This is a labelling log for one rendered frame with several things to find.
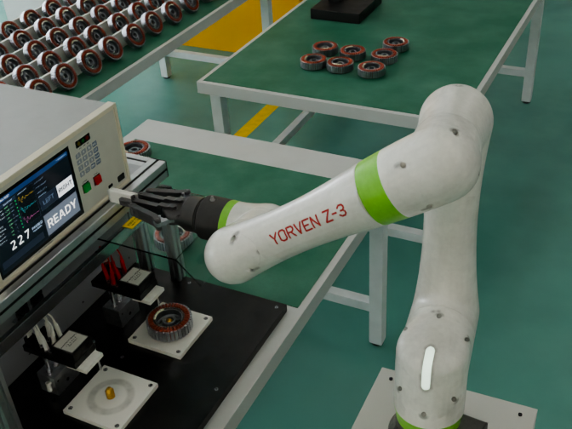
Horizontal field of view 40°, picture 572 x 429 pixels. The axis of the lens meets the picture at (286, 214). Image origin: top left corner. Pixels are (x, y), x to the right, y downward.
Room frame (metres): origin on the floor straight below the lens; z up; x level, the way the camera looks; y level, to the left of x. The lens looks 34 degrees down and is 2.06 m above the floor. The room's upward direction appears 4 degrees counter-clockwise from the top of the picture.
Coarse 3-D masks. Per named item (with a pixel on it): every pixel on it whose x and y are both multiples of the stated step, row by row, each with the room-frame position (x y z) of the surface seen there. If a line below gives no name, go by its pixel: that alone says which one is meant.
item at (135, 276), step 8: (120, 272) 1.51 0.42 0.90; (128, 272) 1.48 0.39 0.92; (136, 272) 1.48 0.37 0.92; (144, 272) 1.48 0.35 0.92; (152, 272) 1.48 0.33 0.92; (96, 280) 1.49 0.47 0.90; (104, 280) 1.49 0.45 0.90; (120, 280) 1.45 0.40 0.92; (128, 280) 1.45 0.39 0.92; (136, 280) 1.45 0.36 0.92; (144, 280) 1.45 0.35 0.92; (152, 280) 1.47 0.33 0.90; (104, 288) 1.47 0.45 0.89; (112, 288) 1.46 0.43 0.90; (120, 288) 1.45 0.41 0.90; (128, 288) 1.44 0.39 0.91; (136, 288) 1.43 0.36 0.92; (144, 288) 1.44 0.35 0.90; (152, 288) 1.46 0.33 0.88; (160, 288) 1.46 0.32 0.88; (112, 296) 1.48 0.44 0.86; (120, 296) 1.50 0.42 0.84; (128, 296) 1.44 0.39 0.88; (136, 296) 1.43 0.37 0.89; (144, 296) 1.43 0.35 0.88; (152, 296) 1.43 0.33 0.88; (112, 304) 1.48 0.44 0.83
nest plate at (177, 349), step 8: (160, 304) 1.52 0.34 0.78; (168, 304) 1.52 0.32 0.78; (192, 312) 1.48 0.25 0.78; (200, 320) 1.45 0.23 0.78; (208, 320) 1.45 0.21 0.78; (144, 328) 1.44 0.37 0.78; (192, 328) 1.42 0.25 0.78; (200, 328) 1.42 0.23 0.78; (136, 336) 1.41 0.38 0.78; (144, 336) 1.41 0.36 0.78; (192, 336) 1.39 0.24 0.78; (136, 344) 1.39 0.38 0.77; (144, 344) 1.38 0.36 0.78; (152, 344) 1.38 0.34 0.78; (160, 344) 1.37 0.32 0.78; (168, 344) 1.37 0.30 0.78; (176, 344) 1.37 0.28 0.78; (184, 344) 1.37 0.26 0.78; (192, 344) 1.38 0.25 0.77; (160, 352) 1.36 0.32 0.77; (168, 352) 1.34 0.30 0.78; (176, 352) 1.34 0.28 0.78; (184, 352) 1.34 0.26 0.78
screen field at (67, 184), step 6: (66, 180) 1.41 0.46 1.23; (72, 180) 1.43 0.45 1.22; (54, 186) 1.38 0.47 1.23; (60, 186) 1.40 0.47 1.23; (66, 186) 1.41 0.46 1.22; (72, 186) 1.42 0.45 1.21; (48, 192) 1.36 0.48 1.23; (54, 192) 1.38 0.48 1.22; (60, 192) 1.39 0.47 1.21; (42, 198) 1.35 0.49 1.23; (48, 198) 1.36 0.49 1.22; (54, 198) 1.37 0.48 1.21; (42, 204) 1.34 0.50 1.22; (48, 204) 1.36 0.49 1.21; (42, 210) 1.34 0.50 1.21
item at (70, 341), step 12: (60, 336) 1.27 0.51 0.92; (72, 336) 1.27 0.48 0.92; (84, 336) 1.27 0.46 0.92; (24, 348) 1.28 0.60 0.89; (36, 348) 1.26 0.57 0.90; (60, 348) 1.23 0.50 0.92; (72, 348) 1.23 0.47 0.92; (84, 348) 1.24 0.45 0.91; (48, 360) 1.27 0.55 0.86; (60, 360) 1.23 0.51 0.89; (72, 360) 1.21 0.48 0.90; (84, 360) 1.23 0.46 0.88; (96, 360) 1.23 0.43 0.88; (84, 372) 1.20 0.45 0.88
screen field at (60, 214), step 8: (64, 200) 1.40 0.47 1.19; (72, 200) 1.42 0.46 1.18; (56, 208) 1.37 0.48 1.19; (64, 208) 1.39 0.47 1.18; (72, 208) 1.41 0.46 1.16; (48, 216) 1.35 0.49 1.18; (56, 216) 1.37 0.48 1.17; (64, 216) 1.39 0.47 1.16; (48, 224) 1.34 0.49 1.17; (56, 224) 1.36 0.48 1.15; (48, 232) 1.34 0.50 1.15
